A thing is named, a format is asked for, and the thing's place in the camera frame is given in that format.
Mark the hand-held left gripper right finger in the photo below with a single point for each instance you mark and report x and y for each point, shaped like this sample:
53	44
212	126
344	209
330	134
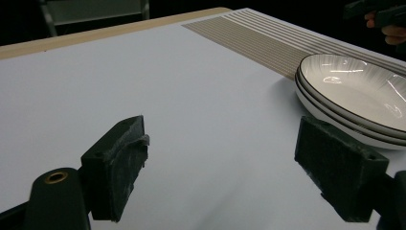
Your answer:
341	172

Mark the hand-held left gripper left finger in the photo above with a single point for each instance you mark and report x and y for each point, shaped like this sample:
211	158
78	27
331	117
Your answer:
111	169

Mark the white dark-rimmed plate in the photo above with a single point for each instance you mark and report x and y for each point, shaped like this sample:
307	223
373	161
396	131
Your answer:
354	92
311	95
364	136

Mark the metal chair frame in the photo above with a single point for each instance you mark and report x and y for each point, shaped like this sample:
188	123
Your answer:
95	11

